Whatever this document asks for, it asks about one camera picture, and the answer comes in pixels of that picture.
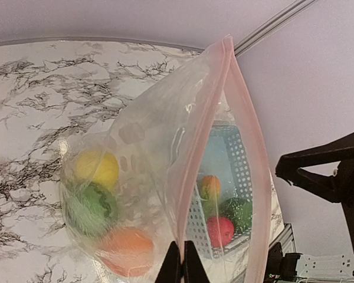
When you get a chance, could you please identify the red toy apple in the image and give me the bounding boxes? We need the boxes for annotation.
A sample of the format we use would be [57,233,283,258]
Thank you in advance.
[206,216,234,248]

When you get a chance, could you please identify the clear zip top bag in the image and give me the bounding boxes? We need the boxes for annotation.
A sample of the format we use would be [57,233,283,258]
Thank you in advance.
[60,36,271,282]

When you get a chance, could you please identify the right aluminium frame post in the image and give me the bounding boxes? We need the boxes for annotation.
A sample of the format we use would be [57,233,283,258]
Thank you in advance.
[234,0,316,57]

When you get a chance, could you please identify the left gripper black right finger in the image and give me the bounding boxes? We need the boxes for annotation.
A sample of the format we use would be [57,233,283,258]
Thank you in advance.
[182,241,210,283]

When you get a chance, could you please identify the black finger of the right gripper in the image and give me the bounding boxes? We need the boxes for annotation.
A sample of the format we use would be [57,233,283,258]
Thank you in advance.
[276,132,354,203]

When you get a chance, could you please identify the green toy bell pepper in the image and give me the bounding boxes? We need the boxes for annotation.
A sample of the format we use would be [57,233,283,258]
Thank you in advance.
[219,198,253,234]

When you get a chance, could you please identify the yellow toy lemon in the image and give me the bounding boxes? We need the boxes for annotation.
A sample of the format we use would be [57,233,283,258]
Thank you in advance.
[74,150,119,190]

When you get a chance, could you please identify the green toy cabbage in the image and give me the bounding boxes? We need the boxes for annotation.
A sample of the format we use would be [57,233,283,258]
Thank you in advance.
[64,183,119,237]

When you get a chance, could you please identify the green orange toy cucumber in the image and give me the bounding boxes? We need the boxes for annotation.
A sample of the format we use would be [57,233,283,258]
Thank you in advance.
[198,175,221,219]

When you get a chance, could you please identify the orange toy orange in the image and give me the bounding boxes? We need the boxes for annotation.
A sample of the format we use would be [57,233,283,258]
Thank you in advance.
[96,227,154,278]

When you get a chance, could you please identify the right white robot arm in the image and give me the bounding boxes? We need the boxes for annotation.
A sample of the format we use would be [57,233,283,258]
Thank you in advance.
[265,133,354,282]

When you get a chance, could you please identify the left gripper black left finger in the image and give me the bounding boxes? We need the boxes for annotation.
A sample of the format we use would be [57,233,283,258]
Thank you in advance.
[155,241,183,283]

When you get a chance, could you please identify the grey plastic basket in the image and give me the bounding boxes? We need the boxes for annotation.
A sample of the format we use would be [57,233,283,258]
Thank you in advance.
[186,124,253,259]

